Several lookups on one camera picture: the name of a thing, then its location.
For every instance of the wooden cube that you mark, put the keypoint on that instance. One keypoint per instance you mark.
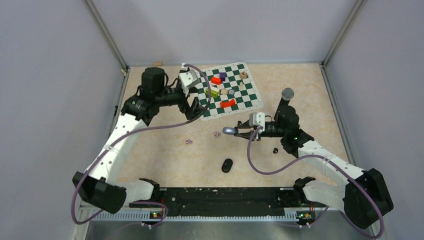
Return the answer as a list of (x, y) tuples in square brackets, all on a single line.
[(243, 75)]

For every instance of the green white lego brick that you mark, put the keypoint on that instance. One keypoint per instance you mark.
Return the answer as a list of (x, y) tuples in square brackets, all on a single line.
[(213, 92)]

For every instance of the black earbud case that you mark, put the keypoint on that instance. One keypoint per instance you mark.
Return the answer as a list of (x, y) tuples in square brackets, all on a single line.
[(227, 165)]

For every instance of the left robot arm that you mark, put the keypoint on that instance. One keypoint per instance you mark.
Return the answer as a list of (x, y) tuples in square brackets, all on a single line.
[(98, 185)]

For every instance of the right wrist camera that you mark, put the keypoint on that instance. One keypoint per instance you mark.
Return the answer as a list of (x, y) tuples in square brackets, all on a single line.
[(257, 119)]

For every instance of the purple block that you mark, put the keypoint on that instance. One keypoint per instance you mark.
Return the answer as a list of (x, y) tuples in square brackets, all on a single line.
[(222, 76)]

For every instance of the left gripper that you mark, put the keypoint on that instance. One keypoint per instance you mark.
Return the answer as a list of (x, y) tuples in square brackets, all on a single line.
[(192, 110)]

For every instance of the lavender earbud charging case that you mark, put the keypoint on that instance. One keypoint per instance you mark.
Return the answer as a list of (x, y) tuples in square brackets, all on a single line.
[(230, 131)]

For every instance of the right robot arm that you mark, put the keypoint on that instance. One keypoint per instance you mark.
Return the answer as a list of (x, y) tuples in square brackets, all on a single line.
[(361, 195)]

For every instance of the red arch block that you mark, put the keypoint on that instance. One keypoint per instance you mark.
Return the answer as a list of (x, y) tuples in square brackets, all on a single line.
[(228, 103)]

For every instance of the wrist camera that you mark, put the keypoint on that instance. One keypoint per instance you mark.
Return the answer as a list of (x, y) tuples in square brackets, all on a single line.
[(257, 119), (188, 79)]

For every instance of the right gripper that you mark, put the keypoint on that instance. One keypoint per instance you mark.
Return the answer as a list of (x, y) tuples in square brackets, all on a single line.
[(248, 134)]

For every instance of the green white chessboard mat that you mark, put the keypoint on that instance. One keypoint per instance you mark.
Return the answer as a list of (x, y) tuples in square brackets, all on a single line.
[(234, 89)]

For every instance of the black microphone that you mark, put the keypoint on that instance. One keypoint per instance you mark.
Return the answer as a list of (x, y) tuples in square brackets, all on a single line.
[(286, 95)]

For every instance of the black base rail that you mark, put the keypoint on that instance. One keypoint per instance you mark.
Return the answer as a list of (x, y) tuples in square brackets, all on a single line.
[(223, 201)]

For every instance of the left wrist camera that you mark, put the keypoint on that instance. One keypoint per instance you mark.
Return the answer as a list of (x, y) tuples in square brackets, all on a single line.
[(188, 79)]

